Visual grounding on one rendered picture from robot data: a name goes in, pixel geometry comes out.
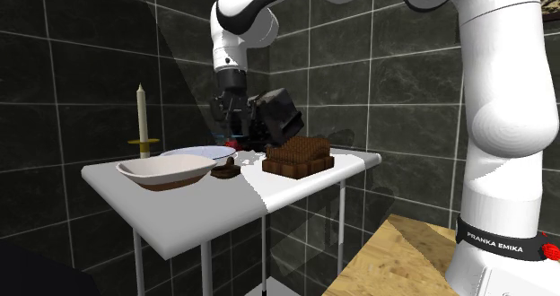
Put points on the white table with metal legs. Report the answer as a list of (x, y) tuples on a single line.
[(205, 212)]

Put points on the cream candle in yellow holder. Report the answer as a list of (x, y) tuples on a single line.
[(141, 111)]

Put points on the white plate with blue rim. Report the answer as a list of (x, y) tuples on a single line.
[(210, 152)]

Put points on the small red object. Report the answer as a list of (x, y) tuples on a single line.
[(232, 144)]

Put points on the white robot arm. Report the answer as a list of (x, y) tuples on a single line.
[(503, 111)]

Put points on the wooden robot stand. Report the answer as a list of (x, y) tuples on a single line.
[(393, 264)]

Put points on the small dark brown object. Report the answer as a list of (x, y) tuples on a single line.
[(225, 172)]

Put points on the black box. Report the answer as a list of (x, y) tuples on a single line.
[(280, 113)]

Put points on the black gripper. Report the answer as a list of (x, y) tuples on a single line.
[(232, 85)]

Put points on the white bowl with brown base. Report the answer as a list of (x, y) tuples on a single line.
[(164, 169)]

